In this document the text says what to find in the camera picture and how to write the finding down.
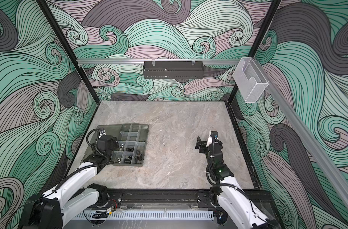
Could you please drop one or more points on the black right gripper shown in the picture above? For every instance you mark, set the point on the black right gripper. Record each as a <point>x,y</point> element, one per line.
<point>199,143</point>

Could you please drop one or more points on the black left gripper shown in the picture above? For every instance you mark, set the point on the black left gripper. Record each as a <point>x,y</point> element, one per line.
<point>115,144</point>

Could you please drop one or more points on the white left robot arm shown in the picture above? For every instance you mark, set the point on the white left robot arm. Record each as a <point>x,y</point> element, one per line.
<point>59,205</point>

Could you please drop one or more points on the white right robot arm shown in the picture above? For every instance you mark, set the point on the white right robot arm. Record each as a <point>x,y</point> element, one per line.
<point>226,193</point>

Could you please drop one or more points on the green plastic organizer box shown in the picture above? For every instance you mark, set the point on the green plastic organizer box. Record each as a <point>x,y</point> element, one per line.
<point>131,137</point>

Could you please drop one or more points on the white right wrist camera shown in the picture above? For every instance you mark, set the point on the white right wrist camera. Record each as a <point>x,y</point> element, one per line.
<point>213,138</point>

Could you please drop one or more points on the white slotted cable duct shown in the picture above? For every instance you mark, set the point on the white slotted cable duct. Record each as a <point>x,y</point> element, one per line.
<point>161,215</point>

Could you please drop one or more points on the clear plastic wall bin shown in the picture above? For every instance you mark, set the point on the clear plastic wall bin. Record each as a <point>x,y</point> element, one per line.
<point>250,78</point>

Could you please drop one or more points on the aluminium wall rail back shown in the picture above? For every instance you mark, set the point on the aluminium wall rail back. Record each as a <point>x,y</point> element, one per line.
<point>122,61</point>

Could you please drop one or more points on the aluminium wall rail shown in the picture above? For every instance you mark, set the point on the aluminium wall rail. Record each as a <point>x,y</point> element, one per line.
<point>282,93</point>
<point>122,61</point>

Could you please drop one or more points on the black corner frame post right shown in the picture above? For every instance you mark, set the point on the black corner frame post right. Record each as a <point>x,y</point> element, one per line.
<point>259,38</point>

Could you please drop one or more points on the black corner frame post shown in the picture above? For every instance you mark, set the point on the black corner frame post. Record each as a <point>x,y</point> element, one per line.
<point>259,38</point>
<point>57,30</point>

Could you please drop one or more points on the black corner frame post left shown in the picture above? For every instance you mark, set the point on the black corner frame post left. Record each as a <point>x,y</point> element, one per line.
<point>57,30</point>

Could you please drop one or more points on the aluminium wall rail right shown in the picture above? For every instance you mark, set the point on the aluminium wall rail right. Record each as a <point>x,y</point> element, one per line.
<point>282,93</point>

